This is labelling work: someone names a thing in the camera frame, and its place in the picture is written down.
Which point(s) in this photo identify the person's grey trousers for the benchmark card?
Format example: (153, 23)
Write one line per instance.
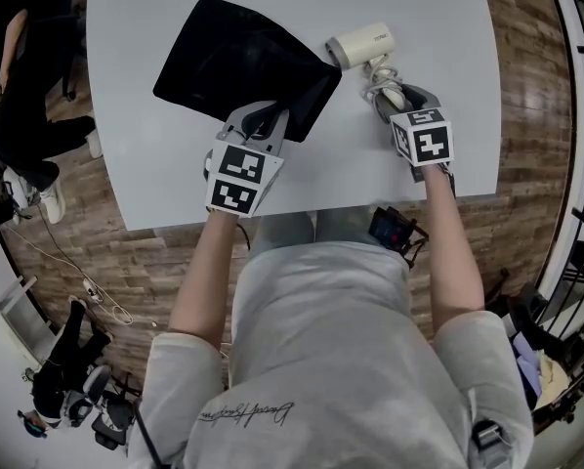
(282, 232)

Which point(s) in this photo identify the black drawstring pouch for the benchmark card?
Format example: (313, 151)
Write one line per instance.
(243, 61)

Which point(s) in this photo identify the black metal railing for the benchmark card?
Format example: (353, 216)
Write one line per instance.
(580, 164)

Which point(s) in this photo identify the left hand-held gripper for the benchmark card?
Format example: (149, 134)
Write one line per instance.
(238, 174)

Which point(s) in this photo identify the person's left forearm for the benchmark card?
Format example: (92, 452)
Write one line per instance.
(204, 276)

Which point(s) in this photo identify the white shelf unit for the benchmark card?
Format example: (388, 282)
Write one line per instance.
(18, 315)

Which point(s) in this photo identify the white hair dryer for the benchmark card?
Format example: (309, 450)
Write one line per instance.
(365, 44)

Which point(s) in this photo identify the person's right forearm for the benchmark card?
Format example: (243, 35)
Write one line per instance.
(453, 262)

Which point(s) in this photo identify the black waist device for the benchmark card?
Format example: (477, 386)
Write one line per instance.
(392, 230)

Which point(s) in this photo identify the white floor device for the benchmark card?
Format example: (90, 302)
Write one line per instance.
(16, 191)

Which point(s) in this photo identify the black equipment heap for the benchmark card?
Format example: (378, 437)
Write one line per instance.
(67, 359)

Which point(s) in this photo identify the person's white t-shirt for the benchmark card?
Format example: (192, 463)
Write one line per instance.
(331, 359)

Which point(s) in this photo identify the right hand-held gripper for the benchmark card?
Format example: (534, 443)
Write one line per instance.
(426, 140)

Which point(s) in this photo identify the white power strip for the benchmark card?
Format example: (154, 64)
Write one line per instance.
(92, 289)

